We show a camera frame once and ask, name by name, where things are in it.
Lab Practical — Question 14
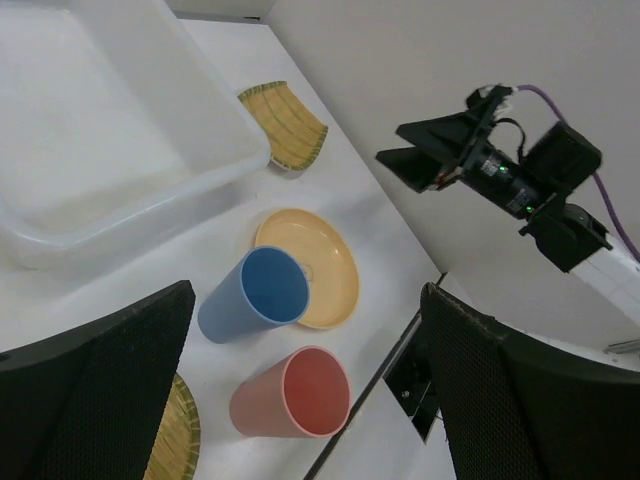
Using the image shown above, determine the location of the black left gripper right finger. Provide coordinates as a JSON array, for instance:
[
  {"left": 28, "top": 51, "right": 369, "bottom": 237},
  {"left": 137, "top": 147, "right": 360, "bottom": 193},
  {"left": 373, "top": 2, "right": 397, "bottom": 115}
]
[{"left": 419, "top": 283, "right": 639, "bottom": 479}]

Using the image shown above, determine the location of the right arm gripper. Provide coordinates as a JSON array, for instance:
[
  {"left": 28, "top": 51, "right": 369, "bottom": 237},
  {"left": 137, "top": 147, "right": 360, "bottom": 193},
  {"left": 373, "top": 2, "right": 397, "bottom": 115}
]
[{"left": 375, "top": 85, "right": 602, "bottom": 220}]

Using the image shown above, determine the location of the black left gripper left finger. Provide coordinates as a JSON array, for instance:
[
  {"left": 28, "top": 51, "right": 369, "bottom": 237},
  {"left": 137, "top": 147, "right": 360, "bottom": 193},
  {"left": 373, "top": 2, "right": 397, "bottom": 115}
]
[{"left": 1, "top": 280, "right": 195, "bottom": 479}]

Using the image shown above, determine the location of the round bamboo woven tray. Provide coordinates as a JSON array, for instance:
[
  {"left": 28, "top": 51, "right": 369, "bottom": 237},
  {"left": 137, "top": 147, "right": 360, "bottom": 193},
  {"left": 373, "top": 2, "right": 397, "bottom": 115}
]
[{"left": 143, "top": 373, "right": 201, "bottom": 480}]

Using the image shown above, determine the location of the square bamboo woven tray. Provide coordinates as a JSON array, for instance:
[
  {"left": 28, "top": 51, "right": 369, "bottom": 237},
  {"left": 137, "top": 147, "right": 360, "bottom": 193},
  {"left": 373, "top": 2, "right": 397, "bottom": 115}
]
[{"left": 238, "top": 81, "right": 329, "bottom": 172}]

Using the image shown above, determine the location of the yellow plastic plate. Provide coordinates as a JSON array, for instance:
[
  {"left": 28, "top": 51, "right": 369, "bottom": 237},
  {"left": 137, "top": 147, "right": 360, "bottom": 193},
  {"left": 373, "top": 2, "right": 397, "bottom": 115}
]
[{"left": 254, "top": 208, "right": 360, "bottom": 330}]

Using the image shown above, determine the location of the pink plastic cup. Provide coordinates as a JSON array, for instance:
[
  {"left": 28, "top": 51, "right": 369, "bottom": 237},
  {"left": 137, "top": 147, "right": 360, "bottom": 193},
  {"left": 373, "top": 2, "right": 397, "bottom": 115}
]
[{"left": 229, "top": 346, "right": 352, "bottom": 438}]

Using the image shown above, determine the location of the blue plastic cup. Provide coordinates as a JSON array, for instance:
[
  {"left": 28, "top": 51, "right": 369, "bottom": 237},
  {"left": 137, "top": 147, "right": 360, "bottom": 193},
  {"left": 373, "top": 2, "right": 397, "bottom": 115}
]
[{"left": 197, "top": 246, "right": 310, "bottom": 344}]

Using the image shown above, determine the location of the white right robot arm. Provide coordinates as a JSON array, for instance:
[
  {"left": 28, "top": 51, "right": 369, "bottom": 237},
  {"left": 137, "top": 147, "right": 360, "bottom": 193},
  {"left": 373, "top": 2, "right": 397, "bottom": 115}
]
[{"left": 377, "top": 85, "right": 639, "bottom": 479}]

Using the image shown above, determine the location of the translucent white plastic bin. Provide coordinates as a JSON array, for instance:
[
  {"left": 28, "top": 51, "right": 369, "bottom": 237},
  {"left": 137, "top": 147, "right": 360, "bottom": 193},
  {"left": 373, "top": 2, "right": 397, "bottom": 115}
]
[{"left": 1, "top": 1, "right": 271, "bottom": 269}]

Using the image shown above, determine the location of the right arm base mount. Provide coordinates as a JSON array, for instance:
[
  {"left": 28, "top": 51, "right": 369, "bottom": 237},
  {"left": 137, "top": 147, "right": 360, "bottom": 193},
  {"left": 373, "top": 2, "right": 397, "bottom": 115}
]
[{"left": 384, "top": 312, "right": 441, "bottom": 441}]

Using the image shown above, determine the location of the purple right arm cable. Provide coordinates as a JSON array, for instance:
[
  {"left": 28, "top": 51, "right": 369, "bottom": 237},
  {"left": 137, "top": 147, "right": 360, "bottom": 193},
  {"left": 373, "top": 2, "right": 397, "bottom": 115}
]
[{"left": 513, "top": 83, "right": 640, "bottom": 264}]

